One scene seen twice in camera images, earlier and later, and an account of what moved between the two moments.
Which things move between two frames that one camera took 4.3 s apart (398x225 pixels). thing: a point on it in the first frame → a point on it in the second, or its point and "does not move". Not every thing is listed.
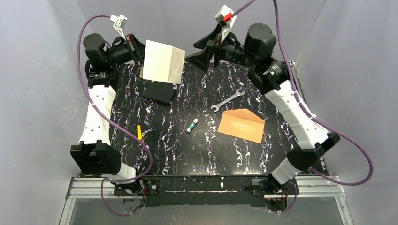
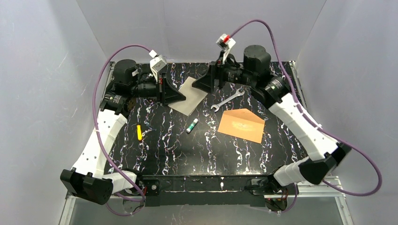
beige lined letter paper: x=162 y=62 → x=194 y=97
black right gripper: x=214 y=49 → x=215 y=76
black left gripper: x=135 y=48 → x=162 y=89
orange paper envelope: x=243 y=123 does not move
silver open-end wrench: x=217 y=107 does not move
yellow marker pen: x=139 y=132 does not move
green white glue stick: x=190 y=127 does not move
